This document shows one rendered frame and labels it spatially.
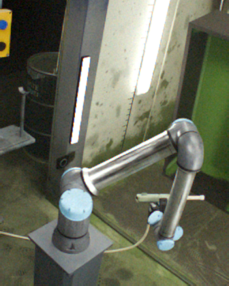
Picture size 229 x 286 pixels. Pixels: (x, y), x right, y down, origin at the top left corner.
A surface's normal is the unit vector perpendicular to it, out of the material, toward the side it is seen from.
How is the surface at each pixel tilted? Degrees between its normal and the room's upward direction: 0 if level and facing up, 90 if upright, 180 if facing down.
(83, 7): 90
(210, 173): 12
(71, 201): 5
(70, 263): 0
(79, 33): 90
